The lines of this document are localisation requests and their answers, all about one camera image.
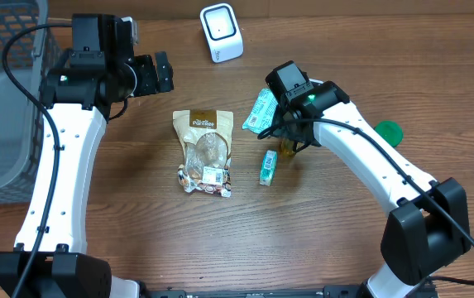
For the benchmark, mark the green lid white jar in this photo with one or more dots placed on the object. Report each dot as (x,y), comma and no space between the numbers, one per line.
(391,132)

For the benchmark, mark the Kleenex tissue pack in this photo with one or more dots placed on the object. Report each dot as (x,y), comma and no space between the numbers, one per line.
(268,167)

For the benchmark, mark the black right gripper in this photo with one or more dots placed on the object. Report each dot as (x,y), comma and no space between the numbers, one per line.
(285,125)

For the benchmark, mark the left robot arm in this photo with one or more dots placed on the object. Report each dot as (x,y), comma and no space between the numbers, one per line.
(49,257)

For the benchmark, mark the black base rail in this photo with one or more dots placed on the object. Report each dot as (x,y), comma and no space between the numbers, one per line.
(261,294)

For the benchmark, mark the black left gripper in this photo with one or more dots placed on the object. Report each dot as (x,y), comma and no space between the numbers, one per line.
(151,84)

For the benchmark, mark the grey plastic mesh basket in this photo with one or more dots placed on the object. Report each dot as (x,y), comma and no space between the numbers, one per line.
(21,124)

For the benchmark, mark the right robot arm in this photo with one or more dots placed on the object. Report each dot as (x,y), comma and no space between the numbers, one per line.
(427,219)

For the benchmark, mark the teal snack packet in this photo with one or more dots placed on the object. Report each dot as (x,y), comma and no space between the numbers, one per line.
(262,113)

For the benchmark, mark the brown white snack bag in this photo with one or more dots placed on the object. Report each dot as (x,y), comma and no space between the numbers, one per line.
(206,139)

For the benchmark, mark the yellow liquid bottle grey cap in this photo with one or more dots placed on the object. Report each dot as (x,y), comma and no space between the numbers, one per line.
(288,148)

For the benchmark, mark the white barcode scanner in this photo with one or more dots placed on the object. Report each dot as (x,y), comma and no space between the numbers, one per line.
(222,32)

